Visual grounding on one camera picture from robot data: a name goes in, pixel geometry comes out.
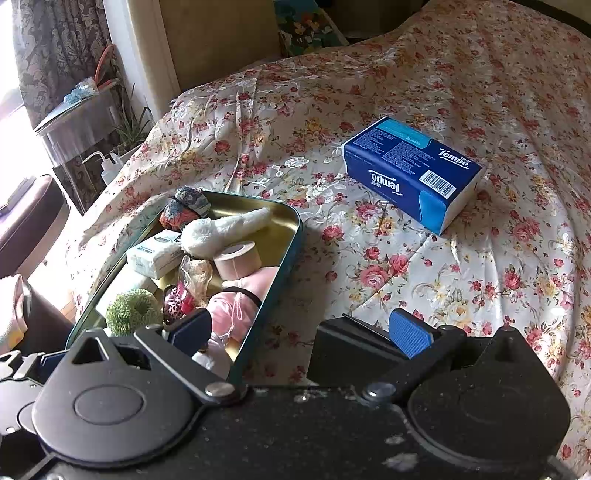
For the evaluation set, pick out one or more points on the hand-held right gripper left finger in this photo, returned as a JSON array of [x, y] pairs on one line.
[[189, 331]]

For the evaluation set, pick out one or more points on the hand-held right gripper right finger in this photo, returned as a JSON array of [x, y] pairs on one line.
[[411, 335]]

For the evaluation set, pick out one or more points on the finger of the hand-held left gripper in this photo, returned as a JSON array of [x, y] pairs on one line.
[[53, 363], [27, 367]]

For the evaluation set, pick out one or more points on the red patterned scrunchie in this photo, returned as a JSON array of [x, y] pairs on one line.
[[175, 304]]

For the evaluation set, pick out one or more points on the white cloth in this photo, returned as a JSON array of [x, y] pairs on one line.
[[210, 359]]

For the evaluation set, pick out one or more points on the clear plastic bag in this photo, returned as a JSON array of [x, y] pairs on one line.
[[198, 277]]

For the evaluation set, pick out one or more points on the green knitted scrunchie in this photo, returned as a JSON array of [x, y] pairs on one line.
[[120, 314]]

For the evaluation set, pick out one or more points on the small white tissue packet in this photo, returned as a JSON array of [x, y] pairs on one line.
[[152, 256]]

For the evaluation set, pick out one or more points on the pink tape roll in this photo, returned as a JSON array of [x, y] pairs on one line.
[[238, 263]]

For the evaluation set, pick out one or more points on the pink cloth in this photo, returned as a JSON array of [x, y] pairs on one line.
[[258, 281]]

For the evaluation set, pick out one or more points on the white plush toy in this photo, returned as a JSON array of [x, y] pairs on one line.
[[207, 235]]

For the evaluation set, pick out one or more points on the multicoloured towel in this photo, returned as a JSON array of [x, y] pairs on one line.
[[184, 207]]

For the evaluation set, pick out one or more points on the gold metal tin tray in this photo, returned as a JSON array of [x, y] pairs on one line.
[[272, 221]]

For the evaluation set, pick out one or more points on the black chair back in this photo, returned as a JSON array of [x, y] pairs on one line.
[[46, 323]]

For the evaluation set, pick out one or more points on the pink fluffy towel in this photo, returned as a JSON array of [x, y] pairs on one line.
[[11, 314]]

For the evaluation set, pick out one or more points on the black box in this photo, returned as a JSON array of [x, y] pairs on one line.
[[346, 350]]

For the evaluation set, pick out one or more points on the purple upholstered stool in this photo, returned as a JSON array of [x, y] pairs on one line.
[[32, 221]]

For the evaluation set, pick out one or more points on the dark book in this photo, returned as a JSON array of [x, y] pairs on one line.
[[16, 194]]

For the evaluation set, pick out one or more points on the blue tissue pack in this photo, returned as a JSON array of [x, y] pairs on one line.
[[406, 161]]

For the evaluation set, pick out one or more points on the white squeeze bottle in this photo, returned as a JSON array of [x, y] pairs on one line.
[[110, 173]]

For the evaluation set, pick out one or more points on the white planter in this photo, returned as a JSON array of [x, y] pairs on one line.
[[131, 150]]

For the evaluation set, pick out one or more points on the green potted plant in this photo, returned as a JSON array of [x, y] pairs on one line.
[[131, 129]]

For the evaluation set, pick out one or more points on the clear acrylic side table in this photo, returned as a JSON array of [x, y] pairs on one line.
[[78, 115]]

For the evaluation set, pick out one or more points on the blue plastic bag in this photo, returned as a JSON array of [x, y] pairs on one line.
[[78, 94]]

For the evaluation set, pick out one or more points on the floral bedspread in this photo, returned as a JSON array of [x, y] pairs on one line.
[[415, 69]]

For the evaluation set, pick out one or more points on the beige headboard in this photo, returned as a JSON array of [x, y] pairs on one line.
[[217, 41]]

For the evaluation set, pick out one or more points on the grey patterned curtain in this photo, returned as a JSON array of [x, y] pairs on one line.
[[51, 46]]

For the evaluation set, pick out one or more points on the colourful floral painting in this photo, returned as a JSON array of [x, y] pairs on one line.
[[304, 27]]

